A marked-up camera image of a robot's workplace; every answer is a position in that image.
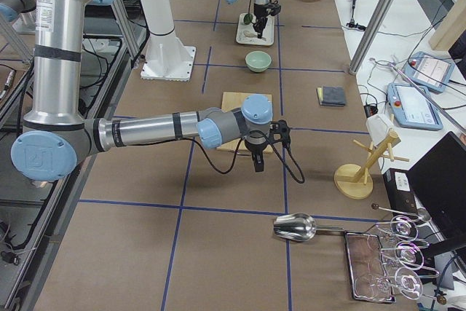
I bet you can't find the dark green avocado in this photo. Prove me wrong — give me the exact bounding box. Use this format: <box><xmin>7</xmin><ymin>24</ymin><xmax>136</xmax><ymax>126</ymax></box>
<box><xmin>243</xmin><ymin>13</ymin><xmax>253</xmax><ymax>25</ymax></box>

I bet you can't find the grey folded cloth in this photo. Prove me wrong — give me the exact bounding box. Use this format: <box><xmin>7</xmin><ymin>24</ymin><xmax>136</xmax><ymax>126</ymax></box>
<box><xmin>320</xmin><ymin>87</ymin><xmax>347</xmax><ymax>106</ymax></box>

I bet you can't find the white ceramic spoon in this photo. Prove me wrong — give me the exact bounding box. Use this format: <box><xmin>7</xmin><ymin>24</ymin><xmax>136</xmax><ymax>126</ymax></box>
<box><xmin>242</xmin><ymin>31</ymin><xmax>258</xmax><ymax>39</ymax></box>

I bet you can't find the blue teach pendant near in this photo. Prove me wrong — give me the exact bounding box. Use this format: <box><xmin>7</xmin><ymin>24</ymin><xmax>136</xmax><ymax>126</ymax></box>
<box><xmin>387</xmin><ymin>83</ymin><xmax>443</xmax><ymax>131</ymax></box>

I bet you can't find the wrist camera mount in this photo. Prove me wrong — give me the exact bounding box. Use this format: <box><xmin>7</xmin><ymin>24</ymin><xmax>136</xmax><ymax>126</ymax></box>
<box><xmin>266</xmin><ymin>1</ymin><xmax>281</xmax><ymax>17</ymax></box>
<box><xmin>269</xmin><ymin>119</ymin><xmax>291</xmax><ymax>149</ymax></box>

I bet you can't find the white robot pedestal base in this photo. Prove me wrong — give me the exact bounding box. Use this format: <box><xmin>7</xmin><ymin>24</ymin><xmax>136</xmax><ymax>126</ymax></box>
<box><xmin>141</xmin><ymin>0</ymin><xmax>196</xmax><ymax>82</ymax></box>

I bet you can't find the black monitor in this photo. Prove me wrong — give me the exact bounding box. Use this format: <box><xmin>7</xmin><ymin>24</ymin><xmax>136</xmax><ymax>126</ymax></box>
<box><xmin>408</xmin><ymin>132</ymin><xmax>465</xmax><ymax>238</ymax></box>

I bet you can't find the blue teach pendant far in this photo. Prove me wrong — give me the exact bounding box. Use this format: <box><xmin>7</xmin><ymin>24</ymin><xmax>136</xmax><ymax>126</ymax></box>
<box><xmin>403</xmin><ymin>51</ymin><xmax>454</xmax><ymax>94</ymax></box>

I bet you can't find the cream bear tray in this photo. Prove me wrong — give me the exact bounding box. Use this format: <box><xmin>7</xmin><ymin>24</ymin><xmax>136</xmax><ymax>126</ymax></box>
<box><xmin>236</xmin><ymin>12</ymin><xmax>275</xmax><ymax>47</ymax></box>

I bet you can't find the blue teach pendant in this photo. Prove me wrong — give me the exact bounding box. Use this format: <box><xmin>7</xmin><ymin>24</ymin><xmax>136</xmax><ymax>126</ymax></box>
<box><xmin>403</xmin><ymin>51</ymin><xmax>454</xmax><ymax>94</ymax></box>
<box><xmin>387</xmin><ymin>83</ymin><xmax>443</xmax><ymax>131</ymax></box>

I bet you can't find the light green bowl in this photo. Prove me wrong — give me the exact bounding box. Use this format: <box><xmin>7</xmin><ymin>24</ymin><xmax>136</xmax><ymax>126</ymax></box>
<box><xmin>245</xmin><ymin>50</ymin><xmax>272</xmax><ymax>73</ymax></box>

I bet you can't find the yellow sponge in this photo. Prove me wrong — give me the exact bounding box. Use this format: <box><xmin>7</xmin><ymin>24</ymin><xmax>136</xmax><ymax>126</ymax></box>
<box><xmin>316</xmin><ymin>87</ymin><xmax>323</xmax><ymax>104</ymax></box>

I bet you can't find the bamboo cutting board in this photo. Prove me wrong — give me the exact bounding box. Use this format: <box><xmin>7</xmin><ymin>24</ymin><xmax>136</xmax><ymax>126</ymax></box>
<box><xmin>216</xmin><ymin>92</ymin><xmax>251</xmax><ymax>155</ymax></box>

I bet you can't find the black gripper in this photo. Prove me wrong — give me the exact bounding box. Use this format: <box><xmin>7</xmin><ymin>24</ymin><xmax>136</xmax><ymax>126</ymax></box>
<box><xmin>244</xmin><ymin>135</ymin><xmax>268</xmax><ymax>172</ymax></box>
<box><xmin>253</xmin><ymin>3</ymin><xmax>269</xmax><ymax>37</ymax></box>

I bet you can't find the metal scoop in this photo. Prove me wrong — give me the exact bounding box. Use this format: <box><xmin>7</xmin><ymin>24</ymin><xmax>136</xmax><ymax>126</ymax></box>
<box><xmin>273</xmin><ymin>213</ymin><xmax>344</xmax><ymax>242</ymax></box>

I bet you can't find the aluminium frame post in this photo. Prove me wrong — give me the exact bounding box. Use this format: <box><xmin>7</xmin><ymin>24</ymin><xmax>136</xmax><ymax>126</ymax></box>
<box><xmin>349</xmin><ymin>0</ymin><xmax>394</xmax><ymax>75</ymax></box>

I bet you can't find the wine glass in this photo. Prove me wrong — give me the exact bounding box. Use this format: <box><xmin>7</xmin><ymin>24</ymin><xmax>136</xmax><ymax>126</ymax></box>
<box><xmin>380</xmin><ymin>241</ymin><xmax>440</xmax><ymax>277</ymax></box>

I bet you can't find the black framed tray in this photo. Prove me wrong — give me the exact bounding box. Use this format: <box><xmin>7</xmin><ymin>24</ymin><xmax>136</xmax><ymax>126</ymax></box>
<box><xmin>344</xmin><ymin>232</ymin><xmax>396</xmax><ymax>304</ymax></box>

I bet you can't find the wooden mug tree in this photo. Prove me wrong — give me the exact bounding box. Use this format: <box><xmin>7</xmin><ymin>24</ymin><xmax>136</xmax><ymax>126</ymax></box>
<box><xmin>333</xmin><ymin>128</ymin><xmax>409</xmax><ymax>200</ymax></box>

